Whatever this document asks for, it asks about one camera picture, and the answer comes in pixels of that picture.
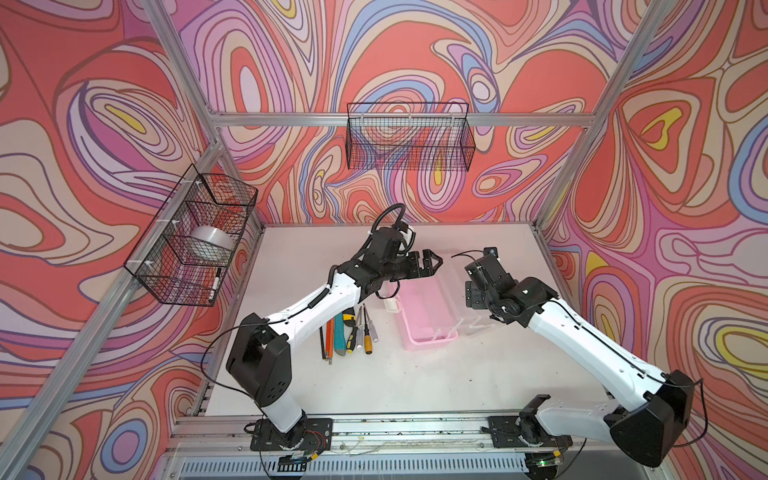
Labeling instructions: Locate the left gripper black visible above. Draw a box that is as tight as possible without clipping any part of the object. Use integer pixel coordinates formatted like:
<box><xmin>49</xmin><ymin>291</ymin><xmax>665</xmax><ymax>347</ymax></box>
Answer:
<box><xmin>379</xmin><ymin>250</ymin><xmax>445</xmax><ymax>284</ymax></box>

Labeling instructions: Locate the pink translucent plastic tool box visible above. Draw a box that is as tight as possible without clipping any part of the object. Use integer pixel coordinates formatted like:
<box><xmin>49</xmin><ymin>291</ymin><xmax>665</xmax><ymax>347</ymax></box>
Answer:
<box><xmin>381</xmin><ymin>256</ymin><xmax>501</xmax><ymax>351</ymax></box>

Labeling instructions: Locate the red handled hex key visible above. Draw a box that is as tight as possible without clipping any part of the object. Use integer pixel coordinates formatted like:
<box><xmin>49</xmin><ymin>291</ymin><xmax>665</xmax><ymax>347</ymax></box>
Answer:
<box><xmin>325</xmin><ymin>319</ymin><xmax>334</xmax><ymax>365</ymax></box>

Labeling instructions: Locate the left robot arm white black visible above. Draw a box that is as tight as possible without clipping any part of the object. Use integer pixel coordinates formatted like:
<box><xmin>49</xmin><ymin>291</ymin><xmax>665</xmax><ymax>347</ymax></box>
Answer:
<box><xmin>225</xmin><ymin>221</ymin><xmax>443</xmax><ymax>435</ymax></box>

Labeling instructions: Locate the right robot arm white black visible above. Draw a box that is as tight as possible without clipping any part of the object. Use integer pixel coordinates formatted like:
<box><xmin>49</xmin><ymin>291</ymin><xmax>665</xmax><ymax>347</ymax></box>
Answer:
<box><xmin>465</xmin><ymin>247</ymin><xmax>697</xmax><ymax>467</ymax></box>

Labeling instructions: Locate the black yellow utility knife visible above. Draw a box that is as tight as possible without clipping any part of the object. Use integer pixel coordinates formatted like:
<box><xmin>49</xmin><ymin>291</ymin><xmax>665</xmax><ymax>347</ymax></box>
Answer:
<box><xmin>342</xmin><ymin>307</ymin><xmax>357</xmax><ymax>328</ymax></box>

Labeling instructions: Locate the black yellow small screwdriver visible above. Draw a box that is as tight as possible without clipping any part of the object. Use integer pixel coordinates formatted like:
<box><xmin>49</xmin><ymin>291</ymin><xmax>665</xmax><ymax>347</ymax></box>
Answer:
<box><xmin>346</xmin><ymin>307</ymin><xmax>362</xmax><ymax>353</ymax></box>

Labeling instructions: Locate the teal utility knife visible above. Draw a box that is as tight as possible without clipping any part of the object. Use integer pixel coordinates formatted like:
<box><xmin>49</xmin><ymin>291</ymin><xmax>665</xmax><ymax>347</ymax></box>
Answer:
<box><xmin>333</xmin><ymin>313</ymin><xmax>347</xmax><ymax>356</ymax></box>

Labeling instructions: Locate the marker pen in basket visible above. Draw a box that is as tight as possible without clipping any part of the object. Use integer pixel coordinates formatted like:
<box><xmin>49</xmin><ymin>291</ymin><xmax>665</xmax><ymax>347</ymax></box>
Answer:
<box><xmin>208</xmin><ymin>267</ymin><xmax>222</xmax><ymax>304</ymax></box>

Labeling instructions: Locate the clear handled screwdriver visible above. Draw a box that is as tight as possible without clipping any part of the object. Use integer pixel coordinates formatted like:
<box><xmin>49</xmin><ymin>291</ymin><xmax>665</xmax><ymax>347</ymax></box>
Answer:
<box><xmin>366</xmin><ymin>312</ymin><xmax>379</xmax><ymax>343</ymax></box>

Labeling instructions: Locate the orange handled screwdriver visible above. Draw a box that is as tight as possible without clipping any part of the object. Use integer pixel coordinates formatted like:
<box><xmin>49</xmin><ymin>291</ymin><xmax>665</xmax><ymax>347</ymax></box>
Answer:
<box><xmin>362</xmin><ymin>305</ymin><xmax>373</xmax><ymax>355</ymax></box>

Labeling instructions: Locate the black wire basket back wall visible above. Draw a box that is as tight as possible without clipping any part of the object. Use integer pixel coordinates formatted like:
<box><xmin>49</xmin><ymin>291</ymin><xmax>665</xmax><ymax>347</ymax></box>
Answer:
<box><xmin>345</xmin><ymin>100</ymin><xmax>476</xmax><ymax>172</ymax></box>

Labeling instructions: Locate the black wire basket wall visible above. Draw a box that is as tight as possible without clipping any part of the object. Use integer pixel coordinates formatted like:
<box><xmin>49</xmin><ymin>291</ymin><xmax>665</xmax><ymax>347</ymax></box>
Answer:
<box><xmin>124</xmin><ymin>166</ymin><xmax>258</xmax><ymax>307</ymax></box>
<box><xmin>345</xmin><ymin>100</ymin><xmax>476</xmax><ymax>172</ymax></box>

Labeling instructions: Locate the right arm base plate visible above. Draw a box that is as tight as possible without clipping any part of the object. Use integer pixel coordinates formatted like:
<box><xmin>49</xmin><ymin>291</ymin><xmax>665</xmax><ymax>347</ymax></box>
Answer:
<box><xmin>481</xmin><ymin>416</ymin><xmax>573</xmax><ymax>449</ymax></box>

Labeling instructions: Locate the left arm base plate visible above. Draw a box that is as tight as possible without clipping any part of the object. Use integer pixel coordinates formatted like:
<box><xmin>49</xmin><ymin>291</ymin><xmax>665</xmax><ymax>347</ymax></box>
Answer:
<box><xmin>244</xmin><ymin>417</ymin><xmax>334</xmax><ymax>454</ymax></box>

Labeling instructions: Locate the grey duct tape roll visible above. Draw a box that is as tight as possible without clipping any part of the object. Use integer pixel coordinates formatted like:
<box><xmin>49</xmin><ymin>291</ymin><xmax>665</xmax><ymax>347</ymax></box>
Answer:
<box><xmin>191</xmin><ymin>225</ymin><xmax>235</xmax><ymax>250</ymax></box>

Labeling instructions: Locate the black wire basket left wall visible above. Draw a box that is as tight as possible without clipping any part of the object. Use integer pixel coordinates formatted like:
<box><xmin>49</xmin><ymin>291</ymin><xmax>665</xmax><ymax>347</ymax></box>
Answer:
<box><xmin>124</xmin><ymin>166</ymin><xmax>258</xmax><ymax>307</ymax></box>

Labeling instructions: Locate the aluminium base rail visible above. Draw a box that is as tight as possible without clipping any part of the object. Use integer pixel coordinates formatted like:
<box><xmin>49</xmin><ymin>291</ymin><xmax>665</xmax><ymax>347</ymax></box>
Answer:
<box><xmin>154</xmin><ymin>411</ymin><xmax>626</xmax><ymax>479</ymax></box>

